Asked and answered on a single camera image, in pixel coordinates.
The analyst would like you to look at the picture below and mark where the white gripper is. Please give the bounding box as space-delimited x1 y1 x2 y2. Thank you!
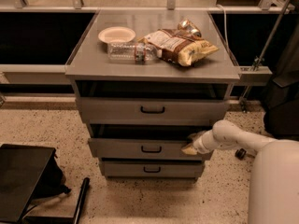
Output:
181 131 215 155

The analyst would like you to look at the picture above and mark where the grey drawer cabinet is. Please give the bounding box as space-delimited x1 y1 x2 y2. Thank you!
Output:
66 9 240 178

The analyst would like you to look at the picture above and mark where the grey drawer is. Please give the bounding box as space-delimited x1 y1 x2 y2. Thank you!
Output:
99 160 205 178
88 138 212 161
76 97 228 126

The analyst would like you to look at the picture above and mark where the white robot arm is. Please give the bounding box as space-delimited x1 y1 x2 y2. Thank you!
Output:
181 120 299 224

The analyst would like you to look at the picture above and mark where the grey bottom drawer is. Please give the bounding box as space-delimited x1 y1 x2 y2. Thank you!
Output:
99 160 205 178

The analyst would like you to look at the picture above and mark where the metal railing frame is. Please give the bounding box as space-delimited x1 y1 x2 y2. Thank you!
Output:
0 0 299 89

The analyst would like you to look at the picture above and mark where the white paper bowl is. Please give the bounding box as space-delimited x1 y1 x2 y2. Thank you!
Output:
98 26 135 44

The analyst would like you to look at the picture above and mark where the shiny metal can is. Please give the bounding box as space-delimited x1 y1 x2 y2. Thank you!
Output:
178 19 202 37

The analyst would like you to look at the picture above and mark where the grey top drawer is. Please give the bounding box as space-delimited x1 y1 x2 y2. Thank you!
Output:
76 97 228 126

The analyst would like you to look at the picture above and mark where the white cable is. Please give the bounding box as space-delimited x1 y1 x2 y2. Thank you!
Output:
216 4 232 58

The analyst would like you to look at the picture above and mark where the black office chair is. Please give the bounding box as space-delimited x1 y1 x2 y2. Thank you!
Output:
235 25 299 161

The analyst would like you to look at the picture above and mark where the yellow brown chip bag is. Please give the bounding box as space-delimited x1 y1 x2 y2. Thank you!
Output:
139 29 219 66

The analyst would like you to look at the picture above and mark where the metal diagonal rod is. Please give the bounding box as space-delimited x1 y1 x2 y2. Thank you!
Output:
239 0 291 112

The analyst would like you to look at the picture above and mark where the clear plastic water bottle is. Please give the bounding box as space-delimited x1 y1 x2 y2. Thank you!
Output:
107 42 162 63

